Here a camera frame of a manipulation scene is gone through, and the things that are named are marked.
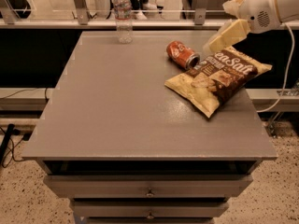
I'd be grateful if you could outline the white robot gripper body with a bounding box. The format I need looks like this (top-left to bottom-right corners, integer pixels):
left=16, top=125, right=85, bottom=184
left=238, top=0, right=281, bottom=34

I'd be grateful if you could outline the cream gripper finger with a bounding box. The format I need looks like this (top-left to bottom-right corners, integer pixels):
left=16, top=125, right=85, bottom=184
left=203, top=19, right=250, bottom=57
left=222, top=0, right=248, bottom=19

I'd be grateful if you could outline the red coke can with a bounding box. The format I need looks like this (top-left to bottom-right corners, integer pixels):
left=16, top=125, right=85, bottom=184
left=166, top=41, right=200, bottom=70

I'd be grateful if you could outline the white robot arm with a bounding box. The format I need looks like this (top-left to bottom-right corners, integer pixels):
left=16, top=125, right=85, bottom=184
left=203, top=0, right=299, bottom=57

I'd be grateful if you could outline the brown sea salt chip bag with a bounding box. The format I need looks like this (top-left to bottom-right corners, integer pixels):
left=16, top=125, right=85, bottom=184
left=164, top=47, right=272, bottom=118

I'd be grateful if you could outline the metal railing bar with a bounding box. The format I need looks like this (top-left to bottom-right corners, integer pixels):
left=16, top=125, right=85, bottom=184
left=0, top=19, right=226, bottom=30

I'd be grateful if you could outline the clear plastic water bottle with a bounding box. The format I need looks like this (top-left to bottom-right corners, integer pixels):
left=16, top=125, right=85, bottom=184
left=113, top=0, right=133, bottom=44

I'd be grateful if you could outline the grey drawer cabinet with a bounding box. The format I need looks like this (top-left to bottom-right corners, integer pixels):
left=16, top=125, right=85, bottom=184
left=22, top=31, right=277, bottom=224

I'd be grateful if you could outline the metal drawer knob upper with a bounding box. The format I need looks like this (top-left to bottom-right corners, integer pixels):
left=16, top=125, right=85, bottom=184
left=146, top=189, right=154, bottom=198

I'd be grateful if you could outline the metal drawer knob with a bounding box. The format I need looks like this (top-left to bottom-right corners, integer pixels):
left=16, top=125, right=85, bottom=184
left=146, top=189, right=154, bottom=198
left=147, top=212, right=155, bottom=219

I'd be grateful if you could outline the metal drawer knob lower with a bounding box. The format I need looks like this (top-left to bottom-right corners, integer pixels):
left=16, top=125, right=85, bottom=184
left=147, top=212, right=155, bottom=219

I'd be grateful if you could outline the top grey drawer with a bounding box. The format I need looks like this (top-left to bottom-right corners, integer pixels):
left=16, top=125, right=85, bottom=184
left=44, top=175, right=253, bottom=199

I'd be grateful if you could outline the grey drawer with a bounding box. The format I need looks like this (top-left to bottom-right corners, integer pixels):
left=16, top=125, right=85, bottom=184
left=44, top=175, right=253, bottom=199
left=71, top=199, right=229, bottom=218

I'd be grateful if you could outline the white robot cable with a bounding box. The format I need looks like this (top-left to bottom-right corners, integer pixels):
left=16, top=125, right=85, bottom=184
left=256, top=22, right=296, bottom=114

